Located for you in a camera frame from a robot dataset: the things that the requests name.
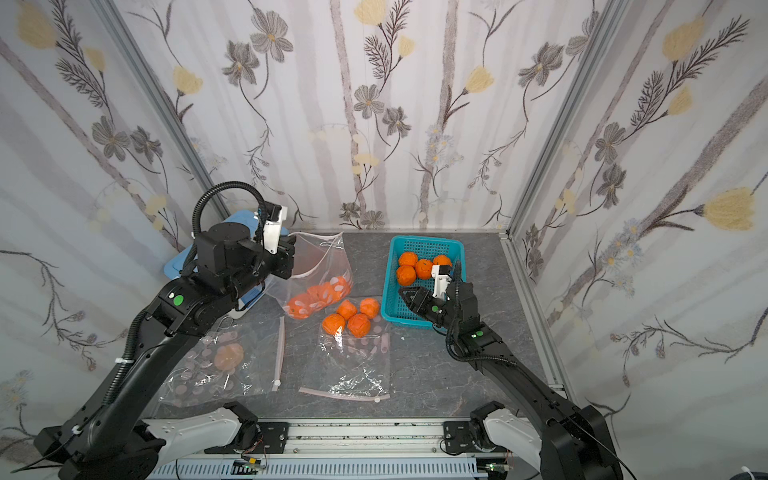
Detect clear zip-top bag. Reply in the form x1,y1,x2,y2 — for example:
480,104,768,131
265,232,353,320
158,316,286,408

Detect orange from bag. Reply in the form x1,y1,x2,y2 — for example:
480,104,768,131
346,313,372,338

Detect clear zip-top bag front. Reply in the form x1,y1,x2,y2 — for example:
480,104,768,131
158,316,286,408

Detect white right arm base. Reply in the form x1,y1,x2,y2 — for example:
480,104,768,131
442,400,553,472

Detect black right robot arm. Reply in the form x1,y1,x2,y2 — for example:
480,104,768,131
399,279,623,479

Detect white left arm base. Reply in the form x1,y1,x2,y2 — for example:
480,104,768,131
140,400,290,466

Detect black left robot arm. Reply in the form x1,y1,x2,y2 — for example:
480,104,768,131
15,181,296,479

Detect teal plastic basket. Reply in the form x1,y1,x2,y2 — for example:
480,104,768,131
380,235,469,329

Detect blue lid storage box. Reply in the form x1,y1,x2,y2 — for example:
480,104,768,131
163,206,288,319

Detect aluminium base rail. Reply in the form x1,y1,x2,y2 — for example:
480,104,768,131
149,418,543,479

